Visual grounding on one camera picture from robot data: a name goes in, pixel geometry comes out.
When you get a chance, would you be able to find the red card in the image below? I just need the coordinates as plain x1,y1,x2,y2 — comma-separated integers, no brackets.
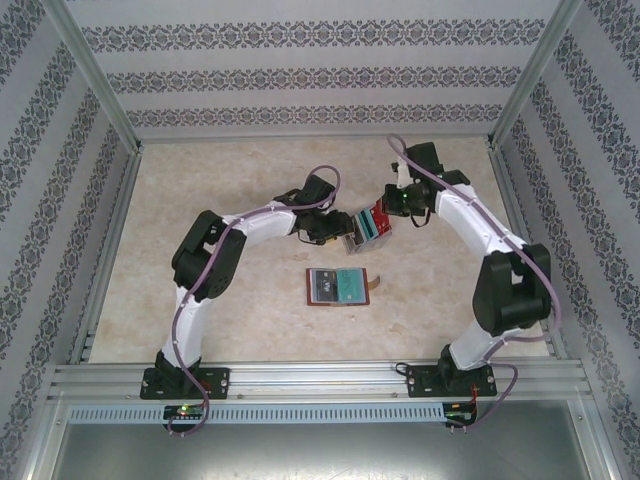
369,199,395,236

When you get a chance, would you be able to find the teal card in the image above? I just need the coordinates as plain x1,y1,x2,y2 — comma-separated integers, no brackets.
355,209,379,239
339,269,369,304

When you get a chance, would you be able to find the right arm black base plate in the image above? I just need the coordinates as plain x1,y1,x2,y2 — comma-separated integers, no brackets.
407,364,499,399

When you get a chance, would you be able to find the aluminium frame post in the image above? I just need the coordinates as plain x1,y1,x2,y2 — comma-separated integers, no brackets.
489,0,584,149
42,0,141,151

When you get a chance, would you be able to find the brown leather card holder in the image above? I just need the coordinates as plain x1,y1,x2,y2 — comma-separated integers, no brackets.
305,267,385,307

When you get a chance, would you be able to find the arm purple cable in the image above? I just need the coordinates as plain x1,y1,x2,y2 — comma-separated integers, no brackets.
164,164,342,439
387,133,564,436

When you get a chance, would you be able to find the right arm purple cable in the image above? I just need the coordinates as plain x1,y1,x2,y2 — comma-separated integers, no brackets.
387,133,564,436

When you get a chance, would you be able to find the aluminium cross rail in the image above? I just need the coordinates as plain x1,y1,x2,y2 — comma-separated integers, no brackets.
137,130,494,146

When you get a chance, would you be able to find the clear plastic card box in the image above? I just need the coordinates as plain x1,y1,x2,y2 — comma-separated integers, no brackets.
342,198,397,257

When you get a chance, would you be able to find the black VIP card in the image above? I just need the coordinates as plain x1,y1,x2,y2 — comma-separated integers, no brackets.
309,269,341,304

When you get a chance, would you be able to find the aluminium mounting rail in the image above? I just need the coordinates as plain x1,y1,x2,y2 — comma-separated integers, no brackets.
49,362,591,401

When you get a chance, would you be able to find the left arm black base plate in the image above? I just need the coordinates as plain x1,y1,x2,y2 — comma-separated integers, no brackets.
142,367,232,400

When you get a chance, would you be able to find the aluminium side rail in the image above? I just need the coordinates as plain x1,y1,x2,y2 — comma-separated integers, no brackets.
69,147,144,364
487,144,569,359

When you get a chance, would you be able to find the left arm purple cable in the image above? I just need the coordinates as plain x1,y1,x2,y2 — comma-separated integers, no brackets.
164,164,342,439

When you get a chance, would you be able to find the slotted grey cable duct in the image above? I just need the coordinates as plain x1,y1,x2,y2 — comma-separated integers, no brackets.
67,403,446,424

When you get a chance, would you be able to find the grey metal sheet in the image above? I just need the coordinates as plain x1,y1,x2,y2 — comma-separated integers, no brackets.
47,422,614,480

